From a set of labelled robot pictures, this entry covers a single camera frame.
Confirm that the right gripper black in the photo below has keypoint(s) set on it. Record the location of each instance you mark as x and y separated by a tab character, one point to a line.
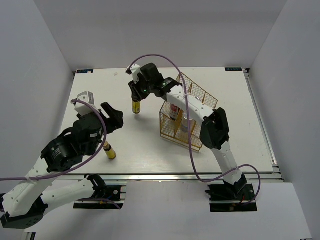
135	93

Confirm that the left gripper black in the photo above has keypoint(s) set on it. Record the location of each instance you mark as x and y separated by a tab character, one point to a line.
114	122

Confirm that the small brown bottle yellow label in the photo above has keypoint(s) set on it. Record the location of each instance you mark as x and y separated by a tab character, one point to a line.
136	106

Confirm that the dark sauce bottle red label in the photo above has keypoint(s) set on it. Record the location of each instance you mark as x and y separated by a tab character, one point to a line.
174	112

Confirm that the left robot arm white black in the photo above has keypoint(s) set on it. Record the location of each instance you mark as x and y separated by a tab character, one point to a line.
27	203

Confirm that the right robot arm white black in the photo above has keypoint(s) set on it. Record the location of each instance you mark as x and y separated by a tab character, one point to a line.
214	127

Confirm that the small yellow bottle cork cap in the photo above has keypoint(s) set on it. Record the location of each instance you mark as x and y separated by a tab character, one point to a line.
109	151

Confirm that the blue corner sticker left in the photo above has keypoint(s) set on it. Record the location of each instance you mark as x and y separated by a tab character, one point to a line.
84	71

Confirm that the blue corner sticker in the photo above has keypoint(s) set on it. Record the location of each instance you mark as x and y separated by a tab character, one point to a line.
84	71
233	69

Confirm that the blue corner sticker right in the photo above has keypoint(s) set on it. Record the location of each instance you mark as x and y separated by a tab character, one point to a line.
233	69

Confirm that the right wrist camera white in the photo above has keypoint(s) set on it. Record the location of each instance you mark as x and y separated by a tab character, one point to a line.
134	70

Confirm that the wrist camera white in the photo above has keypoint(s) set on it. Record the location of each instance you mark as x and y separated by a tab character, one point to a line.
134	70
84	103

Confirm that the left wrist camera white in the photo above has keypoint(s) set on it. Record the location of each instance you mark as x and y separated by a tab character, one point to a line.
84	103

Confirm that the gold wire mesh organizer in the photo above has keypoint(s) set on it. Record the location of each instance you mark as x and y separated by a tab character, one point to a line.
171	130

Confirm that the aluminium table rail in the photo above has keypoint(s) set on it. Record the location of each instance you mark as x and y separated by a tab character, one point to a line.
274	176

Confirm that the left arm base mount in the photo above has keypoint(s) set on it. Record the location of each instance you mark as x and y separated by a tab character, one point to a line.
105	197

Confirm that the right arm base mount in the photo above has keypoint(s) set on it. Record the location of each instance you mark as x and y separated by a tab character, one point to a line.
221	201

